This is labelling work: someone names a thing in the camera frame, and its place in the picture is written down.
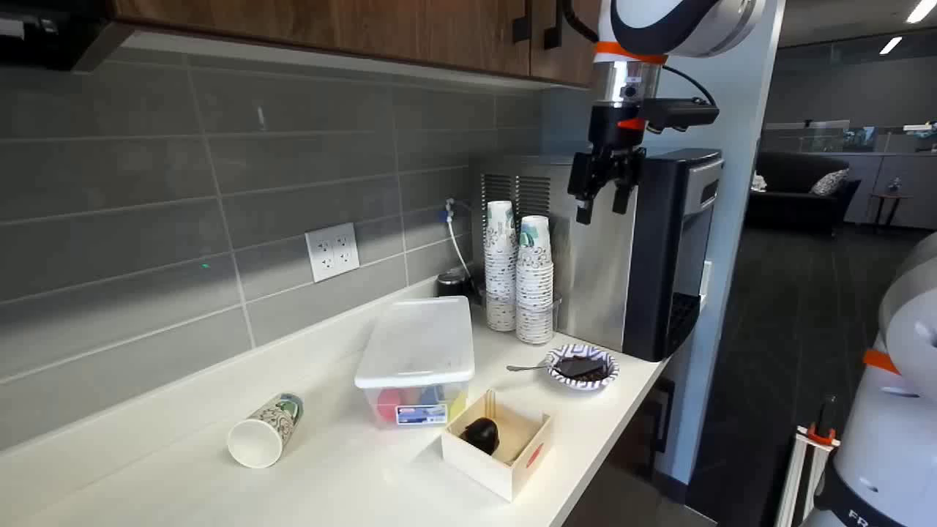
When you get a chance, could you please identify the patterned paper plate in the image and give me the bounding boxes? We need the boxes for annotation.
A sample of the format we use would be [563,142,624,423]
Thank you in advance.
[547,347,619,394]

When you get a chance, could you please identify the metal spoon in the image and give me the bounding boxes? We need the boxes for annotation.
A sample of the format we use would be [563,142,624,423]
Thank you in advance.
[507,363,550,373]

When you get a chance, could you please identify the black silver coffee machine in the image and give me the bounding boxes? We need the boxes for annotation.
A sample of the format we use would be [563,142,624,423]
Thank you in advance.
[550,149,724,360]

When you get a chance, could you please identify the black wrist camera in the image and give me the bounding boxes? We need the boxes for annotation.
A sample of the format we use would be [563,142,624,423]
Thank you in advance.
[642,99,721,133]

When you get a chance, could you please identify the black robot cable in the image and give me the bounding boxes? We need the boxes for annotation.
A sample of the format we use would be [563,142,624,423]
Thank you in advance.
[557,0,721,111]

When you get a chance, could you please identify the small black appliance with cord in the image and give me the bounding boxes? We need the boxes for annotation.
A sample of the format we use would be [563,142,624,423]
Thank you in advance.
[437,200,481,301]

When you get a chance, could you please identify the dark sofa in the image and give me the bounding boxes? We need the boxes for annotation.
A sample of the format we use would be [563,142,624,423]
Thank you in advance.
[743,152,859,235]

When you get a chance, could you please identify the black object in box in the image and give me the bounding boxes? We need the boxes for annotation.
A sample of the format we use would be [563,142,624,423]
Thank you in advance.
[463,418,501,455]

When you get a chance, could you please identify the wooden upper cabinets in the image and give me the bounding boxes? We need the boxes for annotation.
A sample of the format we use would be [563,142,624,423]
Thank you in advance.
[110,0,592,89]

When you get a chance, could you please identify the patterned cup stack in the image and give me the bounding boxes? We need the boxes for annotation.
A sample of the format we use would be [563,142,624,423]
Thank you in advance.
[515,213,554,347]
[484,200,515,332]

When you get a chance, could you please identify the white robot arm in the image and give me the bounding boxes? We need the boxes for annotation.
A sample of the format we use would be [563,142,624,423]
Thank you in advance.
[569,0,937,527]

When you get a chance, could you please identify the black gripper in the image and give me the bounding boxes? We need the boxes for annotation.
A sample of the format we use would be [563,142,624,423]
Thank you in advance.
[569,107,645,227]

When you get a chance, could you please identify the lying patterned paper cup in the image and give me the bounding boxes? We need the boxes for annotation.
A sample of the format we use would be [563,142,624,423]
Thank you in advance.
[225,394,304,468]

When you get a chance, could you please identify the small white cardboard box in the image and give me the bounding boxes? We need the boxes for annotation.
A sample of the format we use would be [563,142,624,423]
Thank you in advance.
[440,394,554,502]

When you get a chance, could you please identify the white wall outlet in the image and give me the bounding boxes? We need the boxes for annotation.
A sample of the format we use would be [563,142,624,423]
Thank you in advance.
[304,222,359,282]

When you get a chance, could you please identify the clear plastic lidded box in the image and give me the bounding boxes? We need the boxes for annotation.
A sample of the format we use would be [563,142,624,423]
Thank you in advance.
[355,297,475,429]

